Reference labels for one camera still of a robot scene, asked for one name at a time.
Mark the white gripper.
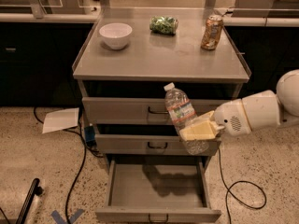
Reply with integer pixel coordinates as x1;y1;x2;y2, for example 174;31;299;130
179;99;251;141

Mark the clear plastic water bottle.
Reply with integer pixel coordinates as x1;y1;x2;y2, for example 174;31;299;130
164;83;209;155

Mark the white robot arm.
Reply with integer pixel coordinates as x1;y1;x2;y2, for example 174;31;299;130
179;69;299;141

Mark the grey metal drawer cabinet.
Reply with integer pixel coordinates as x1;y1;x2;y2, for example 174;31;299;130
71;7;252;169

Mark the bottom grey drawer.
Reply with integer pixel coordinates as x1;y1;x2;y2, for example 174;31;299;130
95;155;221;224

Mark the grey drawer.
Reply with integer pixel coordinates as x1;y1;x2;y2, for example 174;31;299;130
81;96;239;127
95;155;221;224
94;133;222;157

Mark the middle grey drawer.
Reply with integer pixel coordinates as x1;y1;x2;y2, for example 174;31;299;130
94;133;222;157

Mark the top grey drawer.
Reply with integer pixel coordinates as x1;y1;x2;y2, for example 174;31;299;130
81;96;239;127

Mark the dark counter cabinet left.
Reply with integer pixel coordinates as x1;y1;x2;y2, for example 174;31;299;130
0;21;93;107

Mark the orange soda can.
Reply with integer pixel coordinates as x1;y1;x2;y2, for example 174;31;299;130
201;14;223;50

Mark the green snack bag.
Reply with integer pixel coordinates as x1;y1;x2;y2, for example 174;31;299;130
149;16;178;35

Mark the blue power adapter box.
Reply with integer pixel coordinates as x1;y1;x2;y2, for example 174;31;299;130
84;126;96;147

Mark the white ceramic bowl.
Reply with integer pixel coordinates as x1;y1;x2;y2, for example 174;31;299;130
99;23;133;49

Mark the white paper sheet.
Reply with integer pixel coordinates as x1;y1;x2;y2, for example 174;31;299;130
42;108;79;133

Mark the black bar lower left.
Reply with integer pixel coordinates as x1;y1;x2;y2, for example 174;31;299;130
15;178;43;224

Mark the black cable right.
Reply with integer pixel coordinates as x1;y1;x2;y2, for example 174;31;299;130
217;147;268;224

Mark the black cable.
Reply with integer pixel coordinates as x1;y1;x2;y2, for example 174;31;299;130
32;106;104;224
217;147;268;224

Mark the black cable left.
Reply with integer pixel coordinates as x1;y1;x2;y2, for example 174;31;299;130
32;106;104;224

